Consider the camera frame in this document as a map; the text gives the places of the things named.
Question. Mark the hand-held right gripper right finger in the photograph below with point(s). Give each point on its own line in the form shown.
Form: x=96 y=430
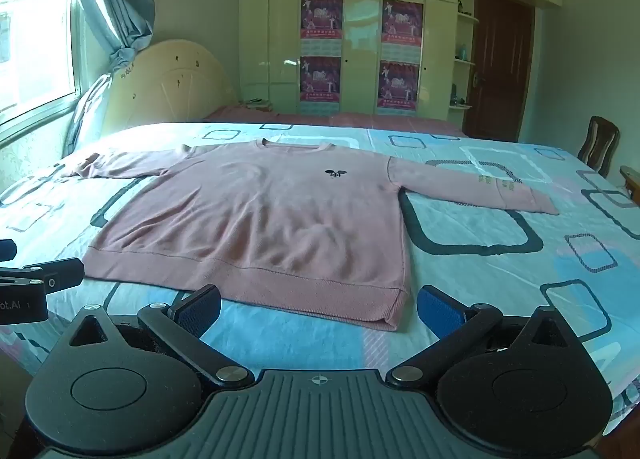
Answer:
x=440 y=311

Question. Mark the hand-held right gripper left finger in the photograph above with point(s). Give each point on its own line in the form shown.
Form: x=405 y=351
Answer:
x=200 y=311

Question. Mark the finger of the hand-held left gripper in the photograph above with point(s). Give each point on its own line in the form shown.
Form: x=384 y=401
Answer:
x=60 y=275
x=6 y=250

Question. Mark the pink sweater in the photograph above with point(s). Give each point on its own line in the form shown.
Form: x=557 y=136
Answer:
x=260 y=219

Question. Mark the patterned blue bedsheet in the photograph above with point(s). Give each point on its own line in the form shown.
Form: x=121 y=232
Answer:
x=480 y=289

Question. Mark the striped pillow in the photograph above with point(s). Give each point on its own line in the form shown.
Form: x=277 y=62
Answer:
x=90 y=114

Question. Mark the pink bed cover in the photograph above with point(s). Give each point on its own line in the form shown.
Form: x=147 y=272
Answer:
x=350 y=120

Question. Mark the stack of books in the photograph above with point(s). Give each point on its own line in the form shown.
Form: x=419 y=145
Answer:
x=256 y=104

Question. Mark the window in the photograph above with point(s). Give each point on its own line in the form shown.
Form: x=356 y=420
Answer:
x=35 y=29

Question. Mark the cream headboard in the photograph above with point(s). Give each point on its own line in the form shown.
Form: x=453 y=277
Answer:
x=175 y=84

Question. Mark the wooden furniture piece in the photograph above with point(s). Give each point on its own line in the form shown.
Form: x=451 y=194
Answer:
x=631 y=181

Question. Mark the wooden chair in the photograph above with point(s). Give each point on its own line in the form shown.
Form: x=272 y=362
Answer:
x=600 y=144

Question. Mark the brown wooden door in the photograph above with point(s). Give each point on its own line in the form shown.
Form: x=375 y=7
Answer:
x=502 y=69

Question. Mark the corner shelf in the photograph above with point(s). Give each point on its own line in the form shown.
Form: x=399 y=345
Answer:
x=464 y=61

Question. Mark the blue bottle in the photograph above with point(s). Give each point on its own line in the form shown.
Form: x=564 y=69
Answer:
x=463 y=51

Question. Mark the purple wall poster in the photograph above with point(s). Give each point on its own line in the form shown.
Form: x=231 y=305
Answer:
x=322 y=21
x=320 y=81
x=403 y=26
x=398 y=86

